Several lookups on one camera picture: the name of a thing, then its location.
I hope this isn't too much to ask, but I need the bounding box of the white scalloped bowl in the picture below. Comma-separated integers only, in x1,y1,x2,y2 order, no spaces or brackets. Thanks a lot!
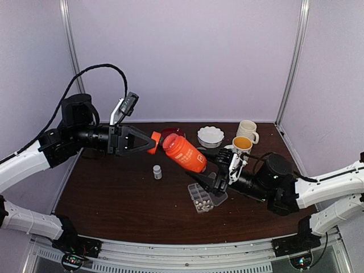
197,126,225,148

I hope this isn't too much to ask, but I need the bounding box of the cream ribbed ceramic mug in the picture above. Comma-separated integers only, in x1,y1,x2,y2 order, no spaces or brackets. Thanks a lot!
236,120,259,144

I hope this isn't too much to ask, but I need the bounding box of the floral mug yellow inside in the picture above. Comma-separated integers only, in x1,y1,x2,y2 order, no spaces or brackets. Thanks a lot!
224,136,253,155

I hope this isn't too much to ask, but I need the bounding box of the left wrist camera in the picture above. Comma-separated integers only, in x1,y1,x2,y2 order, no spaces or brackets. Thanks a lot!
109,92,139,126

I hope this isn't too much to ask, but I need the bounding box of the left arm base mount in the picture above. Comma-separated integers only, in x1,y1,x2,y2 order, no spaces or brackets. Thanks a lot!
51,235,102,272

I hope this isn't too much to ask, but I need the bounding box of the orange pill bottle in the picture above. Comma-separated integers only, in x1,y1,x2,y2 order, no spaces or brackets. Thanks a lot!
163,134,207,173

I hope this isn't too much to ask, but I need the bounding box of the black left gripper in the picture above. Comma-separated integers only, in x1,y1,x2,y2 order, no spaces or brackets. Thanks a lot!
71,123,157,157

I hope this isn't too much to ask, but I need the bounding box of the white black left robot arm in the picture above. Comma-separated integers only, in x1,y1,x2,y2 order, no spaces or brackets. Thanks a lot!
1,64,158,253

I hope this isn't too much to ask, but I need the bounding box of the right aluminium frame post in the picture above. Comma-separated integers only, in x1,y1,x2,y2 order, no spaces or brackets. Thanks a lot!
275,0,310,127

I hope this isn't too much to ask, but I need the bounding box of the aluminium frame post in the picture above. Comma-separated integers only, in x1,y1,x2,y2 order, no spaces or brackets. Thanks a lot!
275,0,310,127
59,0,95,126

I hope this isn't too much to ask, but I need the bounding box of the orange bottle cap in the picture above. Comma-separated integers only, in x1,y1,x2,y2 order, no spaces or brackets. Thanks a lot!
147,131,162,155

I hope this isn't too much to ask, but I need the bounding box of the front aluminium rail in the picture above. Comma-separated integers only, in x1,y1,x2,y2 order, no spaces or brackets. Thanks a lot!
28,230,345,273

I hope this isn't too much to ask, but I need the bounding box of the red floral plate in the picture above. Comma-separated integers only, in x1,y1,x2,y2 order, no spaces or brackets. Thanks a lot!
161,127,186,139

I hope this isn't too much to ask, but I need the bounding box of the left aluminium frame post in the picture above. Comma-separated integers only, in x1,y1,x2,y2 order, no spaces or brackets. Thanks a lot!
59,0,95,126

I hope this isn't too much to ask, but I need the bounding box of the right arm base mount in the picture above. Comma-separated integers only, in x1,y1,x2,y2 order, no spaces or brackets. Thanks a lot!
272,234,321,271

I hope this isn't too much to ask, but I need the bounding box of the small white pill bottle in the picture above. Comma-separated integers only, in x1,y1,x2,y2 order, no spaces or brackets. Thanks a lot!
152,165,163,180

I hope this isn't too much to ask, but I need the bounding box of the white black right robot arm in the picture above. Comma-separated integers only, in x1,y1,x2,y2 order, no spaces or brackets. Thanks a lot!
187,148,363,251

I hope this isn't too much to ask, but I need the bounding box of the clear plastic pill organizer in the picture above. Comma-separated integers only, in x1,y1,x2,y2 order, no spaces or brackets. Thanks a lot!
187,183,228,213

